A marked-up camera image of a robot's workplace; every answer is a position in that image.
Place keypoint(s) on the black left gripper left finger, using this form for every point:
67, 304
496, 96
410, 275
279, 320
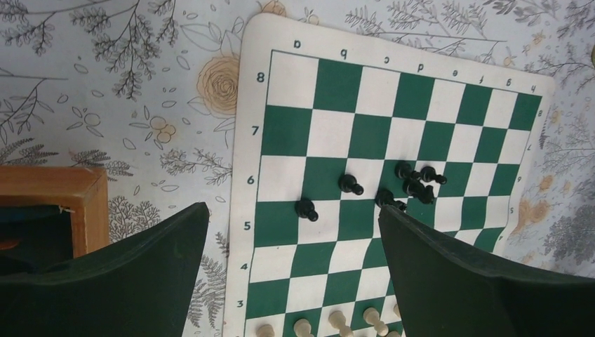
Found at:
139, 286

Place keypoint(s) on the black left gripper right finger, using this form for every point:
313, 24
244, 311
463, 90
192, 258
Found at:
446, 287

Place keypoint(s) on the black knight piece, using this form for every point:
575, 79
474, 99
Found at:
424, 193

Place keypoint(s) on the black pawn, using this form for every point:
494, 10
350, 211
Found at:
385, 197
348, 184
403, 170
428, 174
305, 208

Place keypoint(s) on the white chess piece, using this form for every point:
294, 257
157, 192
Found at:
265, 330
338, 321
302, 328
372, 317

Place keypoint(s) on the green white chess board mat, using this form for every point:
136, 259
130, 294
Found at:
316, 103

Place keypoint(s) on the wooden compartment tray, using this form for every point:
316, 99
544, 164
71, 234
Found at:
52, 218

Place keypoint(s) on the floral tablecloth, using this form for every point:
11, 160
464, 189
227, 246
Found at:
148, 91

